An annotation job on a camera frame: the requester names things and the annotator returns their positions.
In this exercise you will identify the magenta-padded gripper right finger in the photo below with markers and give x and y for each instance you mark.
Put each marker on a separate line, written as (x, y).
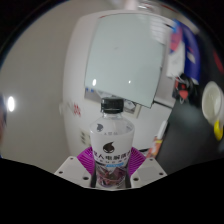
(148, 171)

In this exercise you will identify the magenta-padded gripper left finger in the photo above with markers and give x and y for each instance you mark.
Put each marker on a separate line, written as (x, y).
(71, 170)

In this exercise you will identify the clear bottle with white label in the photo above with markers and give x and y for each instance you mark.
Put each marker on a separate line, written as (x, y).
(111, 143)

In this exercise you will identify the black and red tool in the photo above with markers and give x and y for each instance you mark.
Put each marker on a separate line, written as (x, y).
(185, 88)

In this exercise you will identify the large whiteboard on stand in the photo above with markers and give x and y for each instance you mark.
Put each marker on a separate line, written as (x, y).
(126, 56)

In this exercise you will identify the large white wall poster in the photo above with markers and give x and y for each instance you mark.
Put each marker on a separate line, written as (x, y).
(84, 137)

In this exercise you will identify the red wall sign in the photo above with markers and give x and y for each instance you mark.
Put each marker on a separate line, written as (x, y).
(76, 110)

